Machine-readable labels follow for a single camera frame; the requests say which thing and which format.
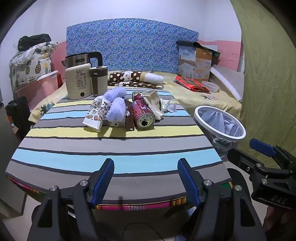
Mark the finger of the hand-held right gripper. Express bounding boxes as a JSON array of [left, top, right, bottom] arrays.
[[228, 148, 264, 172], [249, 138, 293, 173]]

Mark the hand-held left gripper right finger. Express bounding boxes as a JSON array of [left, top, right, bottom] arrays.
[[178, 158, 269, 241]]

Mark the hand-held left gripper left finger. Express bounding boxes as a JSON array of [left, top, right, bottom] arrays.
[[28, 158, 115, 241]]

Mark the white trash bin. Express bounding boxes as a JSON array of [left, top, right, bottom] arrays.
[[193, 105, 247, 163]]

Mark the clear bin liner bag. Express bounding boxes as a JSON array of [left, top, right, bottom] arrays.
[[198, 108, 243, 160]]

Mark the brown snack wrapper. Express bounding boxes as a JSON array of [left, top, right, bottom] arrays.
[[124, 100, 135, 131]]

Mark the patterned paper cup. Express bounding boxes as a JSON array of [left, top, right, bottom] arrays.
[[83, 96, 111, 132]]

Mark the purple foam net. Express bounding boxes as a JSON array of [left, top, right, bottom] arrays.
[[103, 87, 127, 102], [106, 97, 127, 122]]

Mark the clear plastic cup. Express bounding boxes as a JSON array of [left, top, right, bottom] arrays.
[[166, 101, 179, 114]]

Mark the red drink can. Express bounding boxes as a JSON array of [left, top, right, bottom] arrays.
[[132, 100, 155, 130], [132, 91, 145, 102]]

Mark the white snack wrapper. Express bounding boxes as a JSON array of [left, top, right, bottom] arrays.
[[141, 90, 165, 121]]

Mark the person's right hand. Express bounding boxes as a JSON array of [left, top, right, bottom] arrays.
[[264, 206, 296, 234]]

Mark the striped tablecloth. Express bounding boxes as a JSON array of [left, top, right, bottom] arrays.
[[5, 88, 233, 202]]

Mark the multicoloured woven cloth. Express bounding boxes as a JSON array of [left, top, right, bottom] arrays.
[[7, 175, 234, 211]]

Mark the green curtain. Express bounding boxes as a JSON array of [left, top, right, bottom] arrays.
[[229, 0, 296, 168]]

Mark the yellow bed sheet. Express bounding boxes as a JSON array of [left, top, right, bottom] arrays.
[[29, 71, 242, 122]]

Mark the white foam board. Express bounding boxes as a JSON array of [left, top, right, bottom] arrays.
[[209, 64, 243, 102]]

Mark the white bowl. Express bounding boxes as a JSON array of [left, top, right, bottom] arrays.
[[201, 81, 220, 93]]

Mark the red plaid cloth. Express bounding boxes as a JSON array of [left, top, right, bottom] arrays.
[[175, 76, 211, 93]]

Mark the beige brown insulated mug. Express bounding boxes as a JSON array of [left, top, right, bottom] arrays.
[[89, 65, 108, 97]]

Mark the beige electric kettle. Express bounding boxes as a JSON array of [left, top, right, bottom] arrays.
[[61, 51, 103, 100]]

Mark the brown polka-dot blanket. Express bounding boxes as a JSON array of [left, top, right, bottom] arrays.
[[107, 70, 165, 90]]

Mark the printed cardboard box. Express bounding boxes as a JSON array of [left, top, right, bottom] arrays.
[[176, 40, 221, 82]]

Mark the pink storage box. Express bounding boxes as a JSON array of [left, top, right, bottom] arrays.
[[15, 71, 59, 110]]

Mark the pineapple print bedding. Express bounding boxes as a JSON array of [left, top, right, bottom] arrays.
[[9, 42, 58, 87]]

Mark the blue floral headboard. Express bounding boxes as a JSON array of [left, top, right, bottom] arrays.
[[66, 18, 199, 77]]

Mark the black bag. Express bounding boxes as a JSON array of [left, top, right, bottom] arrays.
[[17, 34, 52, 52]]

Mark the black cable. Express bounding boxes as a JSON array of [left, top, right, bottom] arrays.
[[122, 221, 163, 241]]

